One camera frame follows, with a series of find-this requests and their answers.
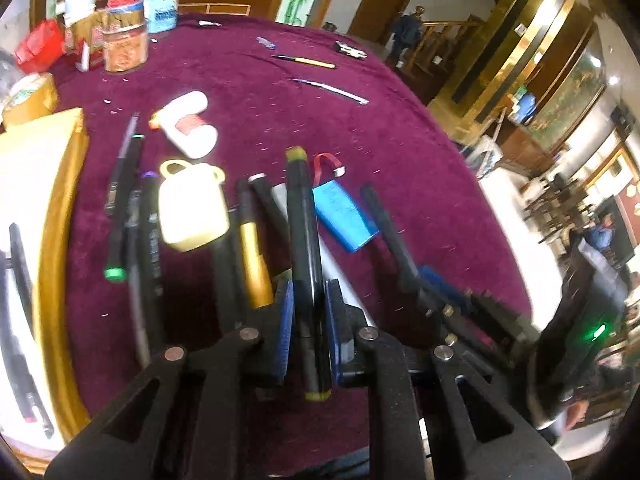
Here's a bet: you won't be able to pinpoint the grey pen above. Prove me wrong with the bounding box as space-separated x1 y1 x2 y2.
103 112 141 216

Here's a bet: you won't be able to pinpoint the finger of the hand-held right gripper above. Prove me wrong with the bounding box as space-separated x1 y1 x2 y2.
400 280 521 376
417 265 543 356

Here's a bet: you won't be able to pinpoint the black marker green caps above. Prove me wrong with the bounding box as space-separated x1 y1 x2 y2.
103 134 146 283

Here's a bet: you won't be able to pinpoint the yellow-rimmed white tray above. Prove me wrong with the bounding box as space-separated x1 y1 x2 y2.
0 107 92 463

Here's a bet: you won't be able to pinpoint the black marker white cap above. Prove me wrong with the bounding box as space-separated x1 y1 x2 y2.
248 173 292 281

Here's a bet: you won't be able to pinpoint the large framed landscape painting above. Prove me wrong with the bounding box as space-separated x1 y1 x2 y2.
530 35 608 147

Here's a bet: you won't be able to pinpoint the pale yellow plastic case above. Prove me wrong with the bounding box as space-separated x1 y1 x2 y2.
158 158 231 253

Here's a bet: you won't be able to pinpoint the black marker yellow-green caps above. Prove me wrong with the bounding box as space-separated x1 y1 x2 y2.
285 146 335 403

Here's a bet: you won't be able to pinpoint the clear jar orange contents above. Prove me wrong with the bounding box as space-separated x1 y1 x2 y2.
100 0 149 73

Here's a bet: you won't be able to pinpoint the white blue pen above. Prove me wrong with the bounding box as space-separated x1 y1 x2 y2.
291 77 370 106

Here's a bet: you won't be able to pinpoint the yellow black pen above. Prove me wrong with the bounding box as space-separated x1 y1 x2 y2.
271 54 338 69

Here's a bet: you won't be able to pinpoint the light blue cup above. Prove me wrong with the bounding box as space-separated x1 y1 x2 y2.
64 0 108 17

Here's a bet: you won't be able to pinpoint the gold red packets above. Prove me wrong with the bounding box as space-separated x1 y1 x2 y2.
62 10 106 58

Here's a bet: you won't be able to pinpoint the wooden stair railing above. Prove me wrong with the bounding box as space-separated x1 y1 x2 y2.
400 17 486 77

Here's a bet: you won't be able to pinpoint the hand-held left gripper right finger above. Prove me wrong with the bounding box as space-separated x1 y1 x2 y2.
324 278 573 480

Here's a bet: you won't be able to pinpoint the red plastic basket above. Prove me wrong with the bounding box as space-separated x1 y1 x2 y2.
14 19 66 75

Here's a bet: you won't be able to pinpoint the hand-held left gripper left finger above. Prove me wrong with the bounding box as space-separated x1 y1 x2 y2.
45 280 297 480

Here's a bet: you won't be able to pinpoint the wooden door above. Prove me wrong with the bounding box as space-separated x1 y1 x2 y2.
347 0 423 43

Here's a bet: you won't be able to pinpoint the clear jar blue label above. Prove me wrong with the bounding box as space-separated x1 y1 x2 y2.
140 0 182 33

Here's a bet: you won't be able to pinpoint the white glue bottle orange cap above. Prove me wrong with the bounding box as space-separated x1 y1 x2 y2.
149 91 220 159

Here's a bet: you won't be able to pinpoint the gold pen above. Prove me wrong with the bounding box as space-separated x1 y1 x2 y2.
235 178 275 311

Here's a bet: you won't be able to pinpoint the blue battery pack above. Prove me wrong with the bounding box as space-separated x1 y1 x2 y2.
312 154 383 253

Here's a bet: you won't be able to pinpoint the yellow packing tape roll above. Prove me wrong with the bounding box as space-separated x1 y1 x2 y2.
0 72 60 128

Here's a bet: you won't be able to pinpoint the black marker purple cap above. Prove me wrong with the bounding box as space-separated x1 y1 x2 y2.
135 171 167 361

